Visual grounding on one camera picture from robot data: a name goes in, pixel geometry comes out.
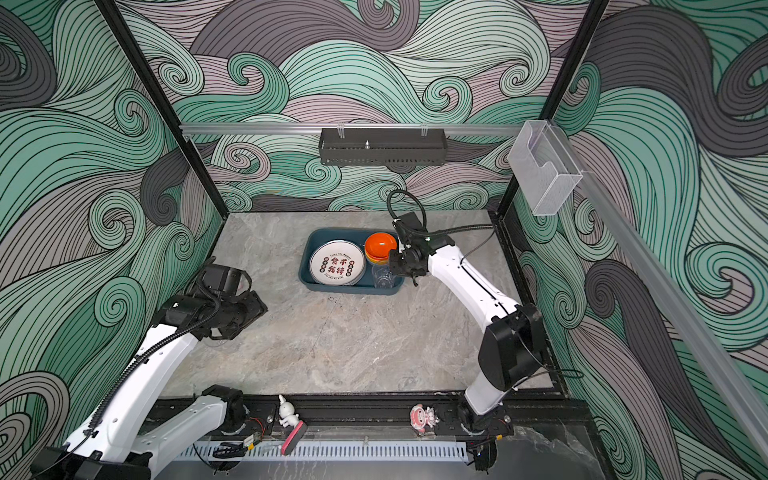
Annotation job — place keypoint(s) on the orange bowl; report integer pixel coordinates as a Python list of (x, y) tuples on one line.
[(380, 244)]

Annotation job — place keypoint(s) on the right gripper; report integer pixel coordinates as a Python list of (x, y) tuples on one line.
[(395, 266)]

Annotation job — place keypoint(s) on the aluminium wall rail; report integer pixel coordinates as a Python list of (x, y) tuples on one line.
[(276, 128)]

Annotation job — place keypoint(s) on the white slotted cable duct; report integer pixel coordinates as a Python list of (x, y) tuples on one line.
[(366, 450)]

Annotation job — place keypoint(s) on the white plate red circle characters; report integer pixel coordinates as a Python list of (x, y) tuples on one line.
[(337, 263)]

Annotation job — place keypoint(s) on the clear acrylic wall box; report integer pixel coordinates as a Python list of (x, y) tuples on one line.
[(544, 163)]

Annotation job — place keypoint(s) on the clear drinking glass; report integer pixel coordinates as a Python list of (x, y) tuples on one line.
[(383, 277)]

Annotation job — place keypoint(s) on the black perforated wall tray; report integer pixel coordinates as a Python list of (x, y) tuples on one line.
[(386, 147)]

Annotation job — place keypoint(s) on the white rabbit figurine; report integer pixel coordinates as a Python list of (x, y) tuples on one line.
[(288, 417)]

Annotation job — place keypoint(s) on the pink pig figurine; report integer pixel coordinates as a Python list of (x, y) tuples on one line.
[(423, 417)]

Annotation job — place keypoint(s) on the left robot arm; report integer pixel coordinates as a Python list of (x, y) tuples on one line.
[(110, 443)]

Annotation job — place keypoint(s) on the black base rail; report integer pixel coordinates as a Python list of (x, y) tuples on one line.
[(548, 413)]

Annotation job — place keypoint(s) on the yellow bowl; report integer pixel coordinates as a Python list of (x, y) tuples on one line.
[(378, 260)]

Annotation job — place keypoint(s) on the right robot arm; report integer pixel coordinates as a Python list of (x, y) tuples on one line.
[(514, 341)]

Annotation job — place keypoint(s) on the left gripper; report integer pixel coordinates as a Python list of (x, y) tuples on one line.
[(257, 307)]

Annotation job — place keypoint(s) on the teal plastic bin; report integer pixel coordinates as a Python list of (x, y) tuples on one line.
[(365, 285)]

